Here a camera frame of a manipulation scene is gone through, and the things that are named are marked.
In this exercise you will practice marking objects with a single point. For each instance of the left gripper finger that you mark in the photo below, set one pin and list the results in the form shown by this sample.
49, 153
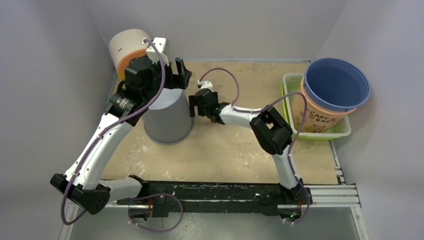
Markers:
183, 75
170, 80

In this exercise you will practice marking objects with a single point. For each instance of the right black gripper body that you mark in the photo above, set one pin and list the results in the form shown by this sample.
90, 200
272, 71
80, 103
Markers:
197, 104

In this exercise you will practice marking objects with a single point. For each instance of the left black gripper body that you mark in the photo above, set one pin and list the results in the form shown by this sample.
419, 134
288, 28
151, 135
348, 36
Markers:
179, 84

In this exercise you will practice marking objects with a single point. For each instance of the large grey plastic bucket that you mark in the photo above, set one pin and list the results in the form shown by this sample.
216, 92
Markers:
167, 121

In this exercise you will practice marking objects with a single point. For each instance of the orange capybara bucket blue rim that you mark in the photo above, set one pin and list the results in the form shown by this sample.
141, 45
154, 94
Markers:
330, 89

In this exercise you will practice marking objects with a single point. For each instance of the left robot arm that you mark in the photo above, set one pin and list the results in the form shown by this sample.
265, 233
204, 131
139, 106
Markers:
144, 79

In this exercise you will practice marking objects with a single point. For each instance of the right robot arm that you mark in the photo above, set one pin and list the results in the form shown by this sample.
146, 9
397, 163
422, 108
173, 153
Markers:
273, 133

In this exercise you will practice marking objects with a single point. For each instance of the white mini drawer cabinet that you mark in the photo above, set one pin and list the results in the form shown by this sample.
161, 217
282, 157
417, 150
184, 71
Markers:
125, 46

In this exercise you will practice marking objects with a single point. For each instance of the green white plastic basket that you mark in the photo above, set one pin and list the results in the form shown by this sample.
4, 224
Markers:
291, 83

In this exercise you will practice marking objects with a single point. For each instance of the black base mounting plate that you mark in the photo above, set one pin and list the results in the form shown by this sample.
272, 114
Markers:
268, 199

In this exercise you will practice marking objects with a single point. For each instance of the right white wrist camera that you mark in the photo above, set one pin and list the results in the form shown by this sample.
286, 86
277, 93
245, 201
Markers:
204, 84

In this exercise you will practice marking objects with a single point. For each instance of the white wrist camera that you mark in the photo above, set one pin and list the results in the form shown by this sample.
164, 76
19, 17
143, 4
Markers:
155, 48
204, 84

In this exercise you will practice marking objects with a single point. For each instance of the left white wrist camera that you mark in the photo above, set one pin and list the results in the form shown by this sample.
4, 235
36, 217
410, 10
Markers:
155, 48

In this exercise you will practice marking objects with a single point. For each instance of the aluminium frame rail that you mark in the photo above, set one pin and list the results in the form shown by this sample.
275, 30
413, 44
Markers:
323, 196

